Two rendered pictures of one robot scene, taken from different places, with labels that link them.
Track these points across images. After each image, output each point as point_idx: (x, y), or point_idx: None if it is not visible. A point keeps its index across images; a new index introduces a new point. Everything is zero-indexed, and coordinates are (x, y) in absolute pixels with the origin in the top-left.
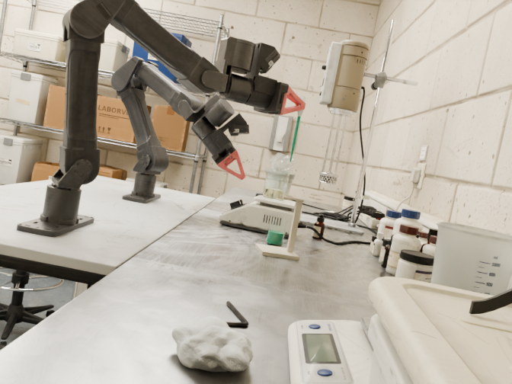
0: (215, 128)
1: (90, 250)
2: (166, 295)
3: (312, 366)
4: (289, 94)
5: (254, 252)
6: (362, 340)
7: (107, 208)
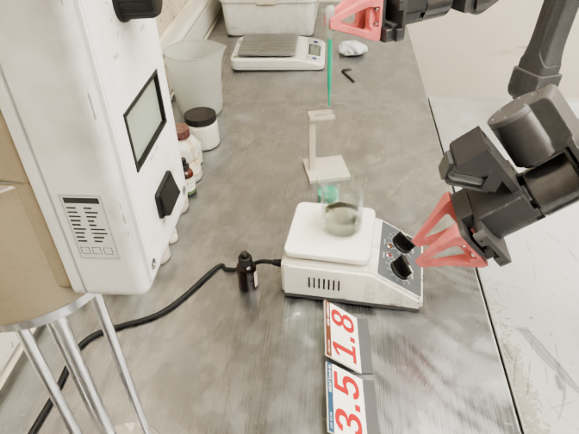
0: (525, 170)
1: (459, 108)
2: (385, 80)
3: (319, 44)
4: (352, 3)
5: (348, 162)
6: (297, 50)
7: (577, 227)
